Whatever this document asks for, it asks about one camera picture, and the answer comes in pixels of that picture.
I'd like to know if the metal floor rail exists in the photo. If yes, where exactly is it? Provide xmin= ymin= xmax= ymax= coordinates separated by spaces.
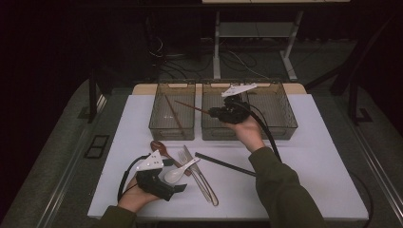
xmin=35 ymin=94 xmax=108 ymax=228
xmin=343 ymin=115 xmax=403 ymax=219

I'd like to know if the metal knife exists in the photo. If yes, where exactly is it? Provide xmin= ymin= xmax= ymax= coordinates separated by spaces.
xmin=182 ymin=144 xmax=220 ymax=207

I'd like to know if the hand-held gripper cable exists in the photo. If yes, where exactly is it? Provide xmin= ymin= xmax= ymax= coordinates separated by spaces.
xmin=232 ymin=101 xmax=375 ymax=228
xmin=117 ymin=152 xmax=150 ymax=202

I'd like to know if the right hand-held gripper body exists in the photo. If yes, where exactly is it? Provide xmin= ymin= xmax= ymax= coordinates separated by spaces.
xmin=218 ymin=83 xmax=259 ymax=125

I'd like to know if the person's right hand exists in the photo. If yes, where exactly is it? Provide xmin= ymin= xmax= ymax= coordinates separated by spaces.
xmin=222 ymin=115 xmax=266 ymax=154

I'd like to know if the left hand-held gripper cable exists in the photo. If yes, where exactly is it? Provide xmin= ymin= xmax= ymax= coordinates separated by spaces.
xmin=117 ymin=152 xmax=150 ymax=202

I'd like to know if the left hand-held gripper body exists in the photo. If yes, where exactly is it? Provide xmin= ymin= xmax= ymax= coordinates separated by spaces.
xmin=136 ymin=149 xmax=175 ymax=201

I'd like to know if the black metal stand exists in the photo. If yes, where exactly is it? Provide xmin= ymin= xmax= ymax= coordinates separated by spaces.
xmin=347 ymin=79 xmax=374 ymax=126

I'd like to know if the person's left hand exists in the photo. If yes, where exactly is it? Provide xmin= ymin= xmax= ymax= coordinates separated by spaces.
xmin=117 ymin=176 xmax=161 ymax=214

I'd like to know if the brown wooden spoon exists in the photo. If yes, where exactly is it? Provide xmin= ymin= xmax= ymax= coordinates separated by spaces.
xmin=149 ymin=140 xmax=193 ymax=177

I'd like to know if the white metal desk frame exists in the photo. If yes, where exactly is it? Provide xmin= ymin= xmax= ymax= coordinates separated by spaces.
xmin=212 ymin=10 xmax=299 ymax=82

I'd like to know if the white ceramic spoon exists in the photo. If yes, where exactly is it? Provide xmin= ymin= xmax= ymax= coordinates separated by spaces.
xmin=163 ymin=157 xmax=202 ymax=184

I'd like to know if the tangle of floor cables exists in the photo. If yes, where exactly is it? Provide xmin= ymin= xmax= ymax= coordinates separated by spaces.
xmin=151 ymin=34 xmax=270 ymax=81

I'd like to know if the clear brown plastic bin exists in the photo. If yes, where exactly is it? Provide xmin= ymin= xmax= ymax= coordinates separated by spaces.
xmin=241 ymin=80 xmax=298 ymax=141
xmin=201 ymin=80 xmax=247 ymax=142
xmin=148 ymin=81 xmax=197 ymax=142

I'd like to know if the right hand-held gripper cable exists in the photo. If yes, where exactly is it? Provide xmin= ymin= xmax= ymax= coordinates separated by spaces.
xmin=232 ymin=101 xmax=375 ymax=228

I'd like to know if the black metal frame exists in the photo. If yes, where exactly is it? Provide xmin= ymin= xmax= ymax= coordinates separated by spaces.
xmin=87 ymin=67 xmax=107 ymax=124

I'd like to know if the metal fork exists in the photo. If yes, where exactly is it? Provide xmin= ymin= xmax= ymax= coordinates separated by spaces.
xmin=178 ymin=149 xmax=214 ymax=204

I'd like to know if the black floor socket frame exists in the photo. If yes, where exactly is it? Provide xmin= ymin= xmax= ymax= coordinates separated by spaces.
xmin=84 ymin=134 xmax=111 ymax=160

